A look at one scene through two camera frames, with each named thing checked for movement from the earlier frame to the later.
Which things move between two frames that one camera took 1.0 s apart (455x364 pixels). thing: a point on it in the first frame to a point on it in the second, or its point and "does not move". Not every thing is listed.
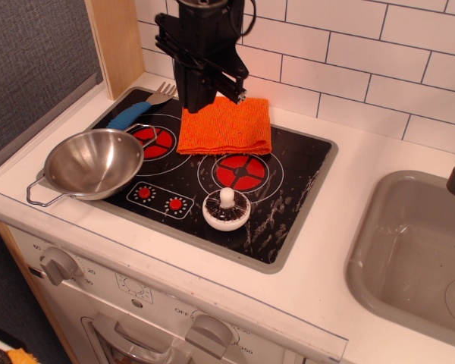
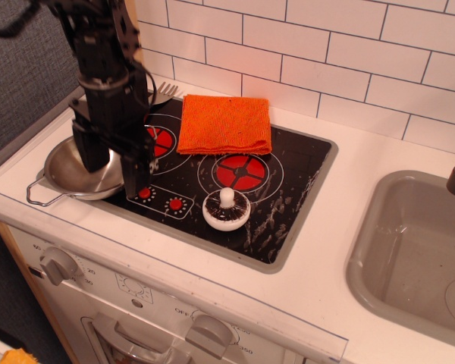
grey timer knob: [58, 265] does not move
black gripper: [202, 40] to [114, 102]
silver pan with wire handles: [93, 164] does not move
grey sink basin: [409, 255] does not move
